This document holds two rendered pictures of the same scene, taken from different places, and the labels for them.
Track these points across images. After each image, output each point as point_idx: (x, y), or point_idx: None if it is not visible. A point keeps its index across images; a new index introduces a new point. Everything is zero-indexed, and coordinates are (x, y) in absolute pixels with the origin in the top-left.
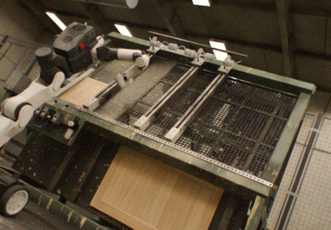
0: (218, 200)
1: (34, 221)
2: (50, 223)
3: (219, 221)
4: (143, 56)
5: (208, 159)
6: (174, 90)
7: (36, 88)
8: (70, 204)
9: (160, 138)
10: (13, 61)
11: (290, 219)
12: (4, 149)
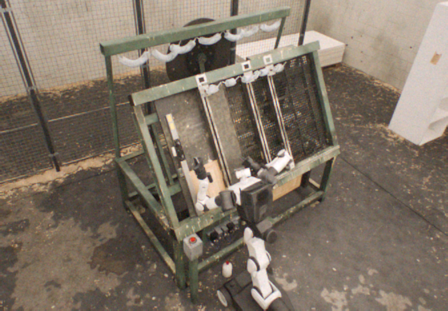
0: None
1: (249, 255)
2: (233, 242)
3: None
4: (289, 156)
5: (313, 159)
6: (261, 126)
7: (260, 244)
8: (97, 190)
9: (287, 170)
10: None
11: (155, 2)
12: None
